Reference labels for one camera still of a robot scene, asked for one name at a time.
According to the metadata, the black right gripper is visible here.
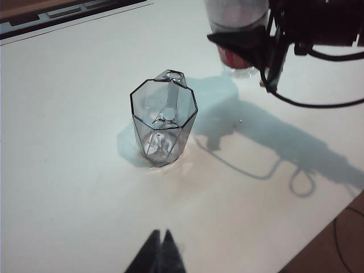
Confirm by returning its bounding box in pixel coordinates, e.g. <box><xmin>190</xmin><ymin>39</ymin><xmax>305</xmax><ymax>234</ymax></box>
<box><xmin>206</xmin><ymin>0</ymin><xmax>364</xmax><ymax>92</ymax></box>

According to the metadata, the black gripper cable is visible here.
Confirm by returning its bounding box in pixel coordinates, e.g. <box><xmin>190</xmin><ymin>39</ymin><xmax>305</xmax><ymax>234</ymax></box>
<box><xmin>259</xmin><ymin>68</ymin><xmax>364</xmax><ymax>109</ymax></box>
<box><xmin>293</xmin><ymin>41</ymin><xmax>364</xmax><ymax>62</ymax></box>

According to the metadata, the clear grey faceted plastic mug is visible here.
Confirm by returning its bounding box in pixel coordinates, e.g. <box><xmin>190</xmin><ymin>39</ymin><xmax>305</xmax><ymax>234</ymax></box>
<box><xmin>129</xmin><ymin>68</ymin><xmax>198</xmax><ymax>168</ymax></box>

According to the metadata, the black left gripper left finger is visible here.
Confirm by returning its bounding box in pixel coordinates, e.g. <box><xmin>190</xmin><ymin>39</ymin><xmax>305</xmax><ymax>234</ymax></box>
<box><xmin>125</xmin><ymin>229</ymin><xmax>162</xmax><ymax>273</ymax></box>

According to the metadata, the red label mineral water bottle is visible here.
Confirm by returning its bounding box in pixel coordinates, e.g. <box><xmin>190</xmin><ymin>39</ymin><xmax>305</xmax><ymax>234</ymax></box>
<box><xmin>204</xmin><ymin>0</ymin><xmax>270</xmax><ymax>79</ymax></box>

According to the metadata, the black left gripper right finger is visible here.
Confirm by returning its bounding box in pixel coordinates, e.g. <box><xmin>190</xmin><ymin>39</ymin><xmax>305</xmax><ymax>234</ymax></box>
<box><xmin>160</xmin><ymin>229</ymin><xmax>187</xmax><ymax>273</ymax></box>

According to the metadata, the beige desk cable cover flap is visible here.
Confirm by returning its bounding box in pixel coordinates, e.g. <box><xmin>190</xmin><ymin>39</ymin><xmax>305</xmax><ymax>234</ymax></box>
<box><xmin>0</xmin><ymin>0</ymin><xmax>155</xmax><ymax>40</ymax></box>

